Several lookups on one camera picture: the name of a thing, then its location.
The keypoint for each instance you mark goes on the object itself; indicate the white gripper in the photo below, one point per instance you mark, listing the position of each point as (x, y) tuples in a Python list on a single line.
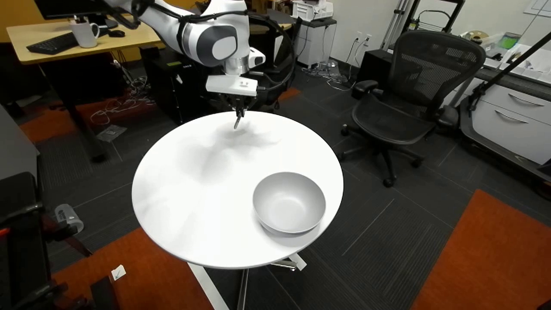
[(232, 85)]

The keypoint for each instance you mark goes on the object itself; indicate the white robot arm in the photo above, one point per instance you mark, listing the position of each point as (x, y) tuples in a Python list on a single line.
[(219, 37)]

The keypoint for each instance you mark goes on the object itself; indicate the white ceramic bowl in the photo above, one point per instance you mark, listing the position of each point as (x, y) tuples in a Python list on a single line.
[(288, 202)]

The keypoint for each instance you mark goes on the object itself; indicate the wooden desk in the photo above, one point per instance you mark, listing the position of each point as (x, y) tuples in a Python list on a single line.
[(31, 33)]

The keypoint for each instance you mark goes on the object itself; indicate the white table base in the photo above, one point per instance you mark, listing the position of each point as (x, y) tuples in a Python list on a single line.
[(294, 262)]

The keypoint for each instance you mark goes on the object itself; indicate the white mug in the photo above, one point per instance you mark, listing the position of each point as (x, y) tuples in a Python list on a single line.
[(86, 33)]

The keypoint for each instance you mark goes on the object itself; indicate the black keyboard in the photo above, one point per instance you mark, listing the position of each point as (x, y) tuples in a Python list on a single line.
[(53, 45)]

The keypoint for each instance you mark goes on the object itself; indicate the black mesh office chair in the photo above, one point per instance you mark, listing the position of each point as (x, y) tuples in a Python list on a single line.
[(425, 68)]

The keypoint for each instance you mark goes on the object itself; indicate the black tripod stand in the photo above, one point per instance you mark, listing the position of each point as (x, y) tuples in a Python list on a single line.
[(508, 80)]

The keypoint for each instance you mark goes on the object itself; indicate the white drawer cabinet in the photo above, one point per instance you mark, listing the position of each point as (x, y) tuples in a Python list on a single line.
[(515, 121)]

